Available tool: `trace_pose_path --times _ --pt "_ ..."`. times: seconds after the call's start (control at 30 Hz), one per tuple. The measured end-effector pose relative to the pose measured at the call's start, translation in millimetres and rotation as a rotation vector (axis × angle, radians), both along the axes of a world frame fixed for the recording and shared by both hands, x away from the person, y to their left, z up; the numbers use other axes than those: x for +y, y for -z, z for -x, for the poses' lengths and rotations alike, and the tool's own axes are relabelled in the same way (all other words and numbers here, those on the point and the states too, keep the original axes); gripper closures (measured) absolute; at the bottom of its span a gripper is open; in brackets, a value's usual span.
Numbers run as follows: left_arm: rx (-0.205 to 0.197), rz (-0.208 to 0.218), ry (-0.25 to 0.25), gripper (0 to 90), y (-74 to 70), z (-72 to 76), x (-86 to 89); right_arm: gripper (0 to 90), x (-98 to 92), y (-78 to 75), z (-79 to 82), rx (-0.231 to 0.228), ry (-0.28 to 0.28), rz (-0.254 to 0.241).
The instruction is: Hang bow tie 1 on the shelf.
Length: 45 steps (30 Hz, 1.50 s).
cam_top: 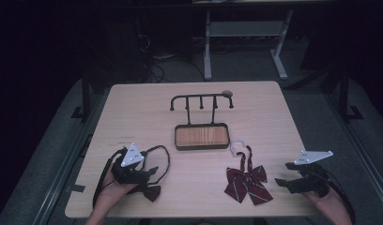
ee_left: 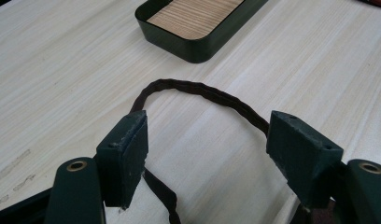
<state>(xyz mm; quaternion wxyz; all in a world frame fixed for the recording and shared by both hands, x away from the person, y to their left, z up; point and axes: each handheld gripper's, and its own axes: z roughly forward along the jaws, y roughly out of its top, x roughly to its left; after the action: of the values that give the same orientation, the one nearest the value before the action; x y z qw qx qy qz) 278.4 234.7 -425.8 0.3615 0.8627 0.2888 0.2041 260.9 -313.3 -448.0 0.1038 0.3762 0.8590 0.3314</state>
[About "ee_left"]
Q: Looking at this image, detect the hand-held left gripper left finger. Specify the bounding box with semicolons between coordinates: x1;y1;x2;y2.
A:
95;109;149;210

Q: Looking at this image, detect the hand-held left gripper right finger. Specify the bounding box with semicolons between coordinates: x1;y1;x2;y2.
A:
265;110;345;209

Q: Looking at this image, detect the brown bow tie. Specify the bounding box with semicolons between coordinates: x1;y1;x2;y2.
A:
129;78;334;224

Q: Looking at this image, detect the black metal rack wooden tray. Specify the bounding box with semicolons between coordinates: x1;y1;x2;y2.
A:
134;0;270;64

